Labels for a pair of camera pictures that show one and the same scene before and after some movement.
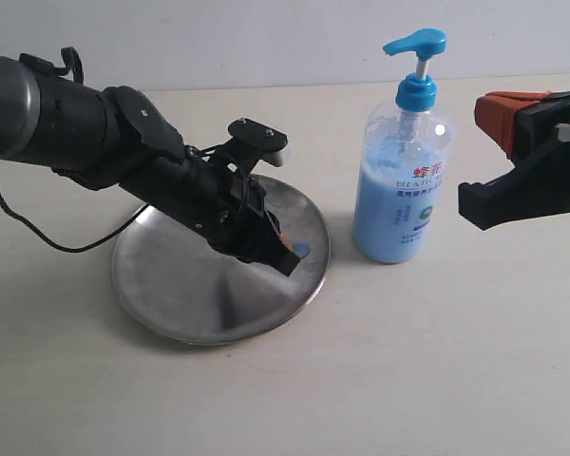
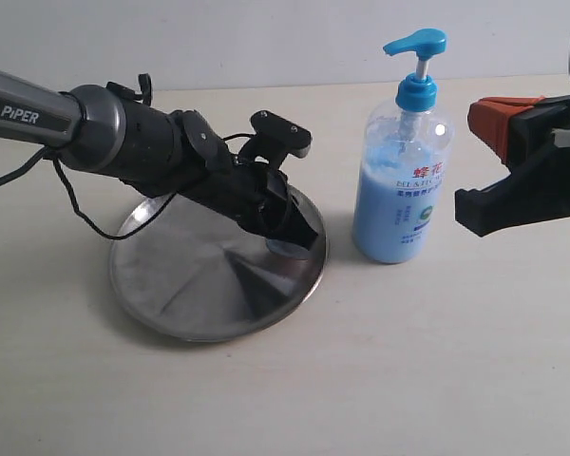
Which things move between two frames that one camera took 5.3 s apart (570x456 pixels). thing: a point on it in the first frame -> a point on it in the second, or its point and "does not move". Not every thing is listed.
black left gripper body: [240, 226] -> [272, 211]
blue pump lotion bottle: [400, 193] does not move
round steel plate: [179, 286] does not move
